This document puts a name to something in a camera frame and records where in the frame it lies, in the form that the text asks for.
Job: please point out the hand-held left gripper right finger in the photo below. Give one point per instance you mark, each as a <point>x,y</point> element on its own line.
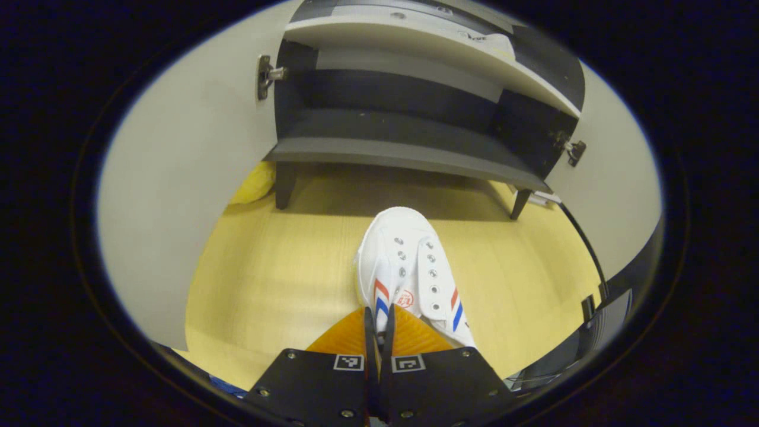
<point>445,385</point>

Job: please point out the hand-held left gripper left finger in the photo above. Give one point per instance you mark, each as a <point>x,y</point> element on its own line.
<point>314,385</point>

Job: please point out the grey cabinet door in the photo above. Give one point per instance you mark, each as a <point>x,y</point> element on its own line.
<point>616,178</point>
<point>190,148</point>

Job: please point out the blue cloth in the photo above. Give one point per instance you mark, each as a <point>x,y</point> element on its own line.
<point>228,385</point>

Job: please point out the yellow cloth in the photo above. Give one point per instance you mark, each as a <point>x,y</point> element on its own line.
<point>255,184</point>

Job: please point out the white power strip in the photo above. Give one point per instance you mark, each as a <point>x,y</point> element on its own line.
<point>545,198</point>

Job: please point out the dark panel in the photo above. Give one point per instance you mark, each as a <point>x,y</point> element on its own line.
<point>637,267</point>

